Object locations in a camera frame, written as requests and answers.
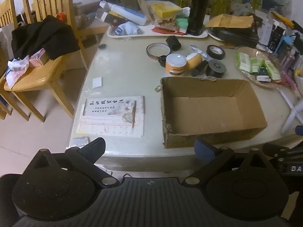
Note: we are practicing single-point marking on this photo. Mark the blue white patterned stick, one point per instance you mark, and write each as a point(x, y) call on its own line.
point(197, 50)

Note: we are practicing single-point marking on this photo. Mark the black zip case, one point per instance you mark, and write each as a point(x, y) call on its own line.
point(236, 35)

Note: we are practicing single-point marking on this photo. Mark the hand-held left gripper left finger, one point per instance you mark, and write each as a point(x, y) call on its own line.
point(97, 146)

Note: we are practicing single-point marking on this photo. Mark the white plastic stand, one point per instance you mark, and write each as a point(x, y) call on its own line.
point(293, 113)

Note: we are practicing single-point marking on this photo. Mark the white printed tube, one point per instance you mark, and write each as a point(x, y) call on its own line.
point(186, 11)

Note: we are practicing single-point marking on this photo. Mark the wicker basket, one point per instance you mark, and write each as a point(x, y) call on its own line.
point(246, 78)

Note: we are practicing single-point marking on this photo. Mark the pink box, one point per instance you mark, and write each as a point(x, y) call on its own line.
point(39, 58)

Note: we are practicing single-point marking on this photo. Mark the black tissue pack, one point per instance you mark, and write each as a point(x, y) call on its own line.
point(262, 73)

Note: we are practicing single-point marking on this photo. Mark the calligraphy printed booklet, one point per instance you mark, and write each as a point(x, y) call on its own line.
point(111, 115)

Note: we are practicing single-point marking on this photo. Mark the black thermos flask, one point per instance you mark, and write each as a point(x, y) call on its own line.
point(198, 11)

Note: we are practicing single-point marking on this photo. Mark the white lotion bottle blue label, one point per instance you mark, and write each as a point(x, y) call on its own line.
point(127, 13)

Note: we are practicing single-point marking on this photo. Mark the brown paper bag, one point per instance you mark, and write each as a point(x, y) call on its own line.
point(144, 8)

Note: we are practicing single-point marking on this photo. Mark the small green tissue pack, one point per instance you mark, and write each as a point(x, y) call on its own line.
point(256, 63)
point(272, 69)

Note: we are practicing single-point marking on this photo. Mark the crumpled brown paper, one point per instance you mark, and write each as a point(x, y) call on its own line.
point(165, 21)

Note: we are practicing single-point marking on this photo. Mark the small round knob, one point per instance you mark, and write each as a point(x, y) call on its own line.
point(102, 46)

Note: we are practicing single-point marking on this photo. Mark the white plastic tray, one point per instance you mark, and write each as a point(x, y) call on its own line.
point(146, 32)

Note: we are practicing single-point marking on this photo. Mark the black cloth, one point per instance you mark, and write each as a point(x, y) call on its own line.
point(42, 36)

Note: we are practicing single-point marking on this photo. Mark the small black cube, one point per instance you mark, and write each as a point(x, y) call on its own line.
point(200, 68)

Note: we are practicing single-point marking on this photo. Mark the brown paper envelope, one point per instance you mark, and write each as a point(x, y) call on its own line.
point(229, 20)

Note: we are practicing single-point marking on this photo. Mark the green sponge block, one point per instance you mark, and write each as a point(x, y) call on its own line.
point(182, 24)

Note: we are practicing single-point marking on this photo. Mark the wooden chair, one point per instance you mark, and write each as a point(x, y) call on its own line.
point(7, 11)
point(42, 78)

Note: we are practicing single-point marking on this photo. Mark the small black clip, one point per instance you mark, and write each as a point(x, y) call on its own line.
point(162, 61)

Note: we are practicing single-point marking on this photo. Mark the white plastic bag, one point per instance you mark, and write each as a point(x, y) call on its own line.
point(16, 68)

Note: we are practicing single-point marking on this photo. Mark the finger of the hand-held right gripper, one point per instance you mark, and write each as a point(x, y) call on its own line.
point(299, 130)
point(275, 150)

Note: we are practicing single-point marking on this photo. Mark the white jar with orange label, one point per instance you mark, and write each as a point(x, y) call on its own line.
point(175, 63)

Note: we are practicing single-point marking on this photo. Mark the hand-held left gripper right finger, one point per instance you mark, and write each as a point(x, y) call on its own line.
point(203, 149)

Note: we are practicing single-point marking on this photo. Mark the bundle of coloured sticks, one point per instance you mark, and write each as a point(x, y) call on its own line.
point(227, 45)

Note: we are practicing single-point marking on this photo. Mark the pile of small boxes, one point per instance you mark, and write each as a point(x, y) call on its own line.
point(279, 35)

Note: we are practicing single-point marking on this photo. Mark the yellow and white jar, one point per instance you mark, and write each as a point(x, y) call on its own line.
point(194, 60)

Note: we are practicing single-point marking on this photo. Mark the small red object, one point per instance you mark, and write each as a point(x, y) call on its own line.
point(61, 17)

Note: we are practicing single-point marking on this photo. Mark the black and yellow box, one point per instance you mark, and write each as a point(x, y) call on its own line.
point(114, 18)

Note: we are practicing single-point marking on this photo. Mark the black short cylinder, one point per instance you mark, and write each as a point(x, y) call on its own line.
point(173, 43)

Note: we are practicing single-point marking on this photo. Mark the red packet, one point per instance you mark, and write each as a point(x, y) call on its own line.
point(163, 31)

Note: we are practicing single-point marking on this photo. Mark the small white card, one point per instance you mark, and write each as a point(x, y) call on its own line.
point(97, 82)

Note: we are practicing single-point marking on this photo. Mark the black electrical tape roll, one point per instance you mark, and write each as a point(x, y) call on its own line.
point(210, 53)

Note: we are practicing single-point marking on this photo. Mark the light blue sock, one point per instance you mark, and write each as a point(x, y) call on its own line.
point(129, 28)

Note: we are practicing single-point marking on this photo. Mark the white plate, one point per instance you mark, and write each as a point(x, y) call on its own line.
point(211, 35)

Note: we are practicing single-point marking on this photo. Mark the large green white tissue pack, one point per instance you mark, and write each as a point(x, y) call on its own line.
point(243, 62)

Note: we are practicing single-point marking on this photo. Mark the yellow cardboard box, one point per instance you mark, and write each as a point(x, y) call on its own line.
point(165, 9)

